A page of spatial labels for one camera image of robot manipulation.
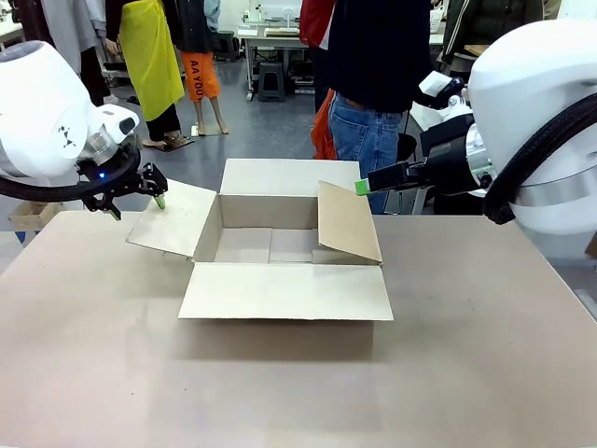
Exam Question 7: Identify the grey plastic stool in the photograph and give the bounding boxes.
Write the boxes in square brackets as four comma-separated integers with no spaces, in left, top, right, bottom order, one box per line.
[257,63,287,103]

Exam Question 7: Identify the black chair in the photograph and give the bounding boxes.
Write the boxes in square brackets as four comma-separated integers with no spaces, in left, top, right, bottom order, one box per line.
[397,133,420,163]

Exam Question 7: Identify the person in dark puffer jacket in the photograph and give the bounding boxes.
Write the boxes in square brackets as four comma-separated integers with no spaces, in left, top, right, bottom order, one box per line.
[440,0,546,66]

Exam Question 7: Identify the black left arm cable sleeve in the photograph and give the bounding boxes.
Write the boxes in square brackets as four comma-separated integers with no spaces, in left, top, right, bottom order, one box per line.
[0,144,144,203]

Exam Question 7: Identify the orange cloth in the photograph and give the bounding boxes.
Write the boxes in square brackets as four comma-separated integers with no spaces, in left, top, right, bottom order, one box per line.
[311,88,338,161]

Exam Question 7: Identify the black arm cable sleeve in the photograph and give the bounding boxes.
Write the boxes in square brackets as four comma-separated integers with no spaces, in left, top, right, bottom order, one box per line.
[0,144,144,203]
[482,92,597,226]

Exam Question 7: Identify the person in dark shirt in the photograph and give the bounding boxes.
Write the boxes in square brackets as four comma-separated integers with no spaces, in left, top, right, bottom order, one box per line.
[326,0,435,215]

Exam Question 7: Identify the brown cardboard box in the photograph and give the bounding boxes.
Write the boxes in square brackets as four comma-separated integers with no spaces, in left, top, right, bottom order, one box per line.
[125,158,396,351]

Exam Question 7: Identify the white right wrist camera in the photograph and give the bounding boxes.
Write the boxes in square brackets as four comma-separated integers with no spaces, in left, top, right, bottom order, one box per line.
[410,71,475,136]

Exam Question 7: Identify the white sewing work table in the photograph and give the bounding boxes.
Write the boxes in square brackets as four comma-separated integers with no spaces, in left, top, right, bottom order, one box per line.
[235,25,310,102]

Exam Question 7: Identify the mannequin with yellow apron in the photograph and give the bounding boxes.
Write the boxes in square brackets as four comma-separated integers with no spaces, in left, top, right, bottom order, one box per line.
[104,0,195,153]

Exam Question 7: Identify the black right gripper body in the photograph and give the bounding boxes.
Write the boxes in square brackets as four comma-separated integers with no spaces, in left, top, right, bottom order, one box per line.
[404,123,477,195]

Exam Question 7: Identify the mannequin with orange shorts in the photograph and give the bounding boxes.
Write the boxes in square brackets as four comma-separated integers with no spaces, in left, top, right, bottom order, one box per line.
[173,0,232,137]

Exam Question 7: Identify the person in red jacket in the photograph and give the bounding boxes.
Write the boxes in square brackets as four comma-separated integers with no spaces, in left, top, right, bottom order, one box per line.
[299,0,337,114]

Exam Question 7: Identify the black right arm cable sleeve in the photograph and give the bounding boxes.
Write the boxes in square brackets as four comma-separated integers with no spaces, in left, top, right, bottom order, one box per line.
[482,92,597,226]

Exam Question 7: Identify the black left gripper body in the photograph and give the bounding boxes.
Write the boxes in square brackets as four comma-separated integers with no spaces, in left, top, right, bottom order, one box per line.
[76,148,169,203]

